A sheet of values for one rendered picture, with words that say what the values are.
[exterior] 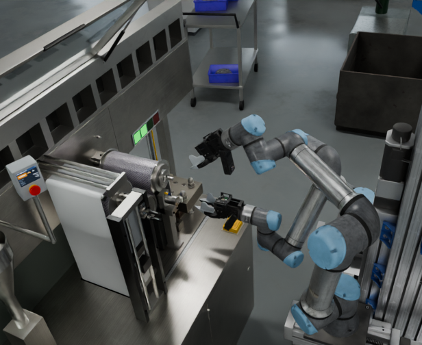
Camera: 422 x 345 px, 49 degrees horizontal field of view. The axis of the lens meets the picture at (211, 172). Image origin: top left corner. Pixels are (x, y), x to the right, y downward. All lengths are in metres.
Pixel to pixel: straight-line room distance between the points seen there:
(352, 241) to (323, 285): 0.22
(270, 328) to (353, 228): 1.59
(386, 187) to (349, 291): 0.39
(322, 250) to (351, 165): 2.68
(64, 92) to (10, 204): 0.46
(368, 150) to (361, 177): 0.38
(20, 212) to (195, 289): 0.73
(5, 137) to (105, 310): 0.76
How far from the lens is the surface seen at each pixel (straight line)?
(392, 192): 1.70
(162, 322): 1.84
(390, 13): 5.93
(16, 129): 1.70
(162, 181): 1.86
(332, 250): 1.33
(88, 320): 1.92
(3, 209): 1.74
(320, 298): 1.58
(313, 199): 1.76
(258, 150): 1.53
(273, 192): 3.67
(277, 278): 3.08
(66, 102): 1.86
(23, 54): 1.18
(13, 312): 1.58
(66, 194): 1.67
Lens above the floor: 2.41
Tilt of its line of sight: 38 degrees down
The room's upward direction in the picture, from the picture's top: 5 degrees counter-clockwise
